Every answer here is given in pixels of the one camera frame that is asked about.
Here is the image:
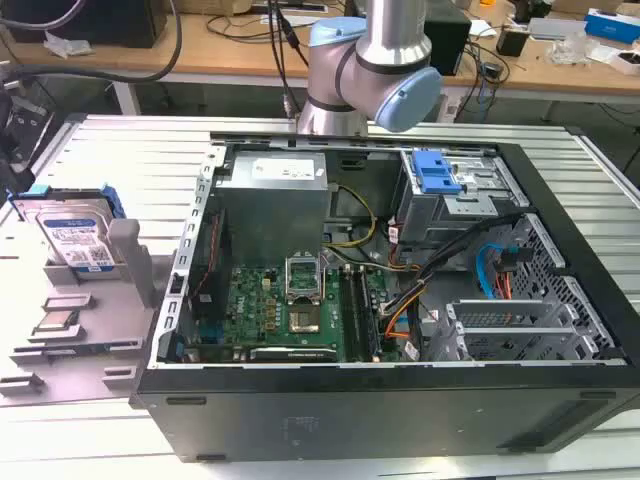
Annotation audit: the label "hard disk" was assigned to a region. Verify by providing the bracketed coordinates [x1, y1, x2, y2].
[5, 183, 129, 275]

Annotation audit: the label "silver disk bay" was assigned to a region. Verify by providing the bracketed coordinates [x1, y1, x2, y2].
[429, 298, 591, 362]

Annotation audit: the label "crumpled white plastic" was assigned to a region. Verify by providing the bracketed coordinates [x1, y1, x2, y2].
[42, 29, 96, 59]

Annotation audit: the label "large black box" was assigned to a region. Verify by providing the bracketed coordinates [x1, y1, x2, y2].
[4, 0, 169, 50]

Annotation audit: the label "CPU chip silver top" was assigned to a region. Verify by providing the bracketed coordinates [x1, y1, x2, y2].
[34, 309, 81, 332]

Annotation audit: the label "grey parts rack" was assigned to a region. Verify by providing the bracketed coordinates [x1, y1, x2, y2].
[0, 217, 177, 400]

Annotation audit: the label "green RAM stick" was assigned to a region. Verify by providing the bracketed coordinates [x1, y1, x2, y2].
[13, 339, 119, 357]

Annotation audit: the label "wooden desk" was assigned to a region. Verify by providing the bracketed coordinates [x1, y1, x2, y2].
[0, 9, 640, 119]

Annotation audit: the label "black case fan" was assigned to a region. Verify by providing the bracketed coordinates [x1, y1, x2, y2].
[189, 209, 234, 321]

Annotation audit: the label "grey power supply unit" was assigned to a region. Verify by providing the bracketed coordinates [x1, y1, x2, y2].
[213, 151, 334, 250]

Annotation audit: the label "green motherboard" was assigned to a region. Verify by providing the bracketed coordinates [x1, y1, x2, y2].
[192, 259, 401, 364]

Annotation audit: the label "metal socket cover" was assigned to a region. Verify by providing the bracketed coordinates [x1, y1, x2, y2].
[283, 254, 326, 306]

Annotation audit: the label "CPU socket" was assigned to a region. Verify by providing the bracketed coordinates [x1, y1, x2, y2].
[288, 305, 321, 335]

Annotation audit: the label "black graphics card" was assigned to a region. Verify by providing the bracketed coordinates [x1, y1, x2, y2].
[248, 345, 341, 364]

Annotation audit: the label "RAM slot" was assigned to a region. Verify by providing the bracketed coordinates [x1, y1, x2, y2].
[340, 265, 362, 362]

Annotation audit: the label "black RAM stick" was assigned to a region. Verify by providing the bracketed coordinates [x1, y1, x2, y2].
[361, 268, 383, 362]

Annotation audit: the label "blue plastic bay latch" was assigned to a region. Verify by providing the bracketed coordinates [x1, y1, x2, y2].
[410, 149, 464, 197]

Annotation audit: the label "black PC case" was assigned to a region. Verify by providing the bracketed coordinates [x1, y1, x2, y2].
[128, 130, 640, 464]

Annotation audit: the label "metal drive cage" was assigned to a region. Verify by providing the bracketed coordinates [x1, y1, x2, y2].
[392, 147, 531, 251]

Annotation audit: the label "black speaker box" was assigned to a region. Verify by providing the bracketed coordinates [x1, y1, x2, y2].
[424, 9, 474, 77]

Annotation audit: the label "small black box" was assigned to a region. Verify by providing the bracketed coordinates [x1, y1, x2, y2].
[495, 27, 531, 57]

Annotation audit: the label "flat grey box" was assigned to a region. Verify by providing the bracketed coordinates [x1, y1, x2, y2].
[527, 17, 589, 41]

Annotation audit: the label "clear plastic bag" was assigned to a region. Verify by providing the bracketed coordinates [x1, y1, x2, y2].
[549, 32, 601, 66]

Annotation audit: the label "blue cardboard box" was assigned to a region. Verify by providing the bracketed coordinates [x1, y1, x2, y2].
[583, 7, 640, 40]

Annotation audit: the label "white box black insert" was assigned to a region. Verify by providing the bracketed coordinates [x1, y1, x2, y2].
[607, 47, 640, 76]

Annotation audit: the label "thick grey cable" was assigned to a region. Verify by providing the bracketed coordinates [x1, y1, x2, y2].
[0, 0, 184, 87]

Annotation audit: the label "thin black cable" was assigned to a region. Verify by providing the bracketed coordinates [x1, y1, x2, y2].
[204, 12, 314, 47]

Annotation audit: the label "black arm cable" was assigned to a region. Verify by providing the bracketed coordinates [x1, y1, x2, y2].
[267, 0, 312, 121]

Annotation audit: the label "yellow wires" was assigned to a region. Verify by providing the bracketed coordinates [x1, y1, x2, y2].
[329, 184, 379, 249]

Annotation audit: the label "black cable bundle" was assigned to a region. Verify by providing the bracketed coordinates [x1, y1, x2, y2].
[384, 212, 524, 321]

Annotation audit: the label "blue wire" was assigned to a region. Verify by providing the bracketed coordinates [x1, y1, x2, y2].
[474, 242, 516, 301]

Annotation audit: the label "orange wire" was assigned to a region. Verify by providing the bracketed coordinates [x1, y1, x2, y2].
[492, 264, 514, 301]

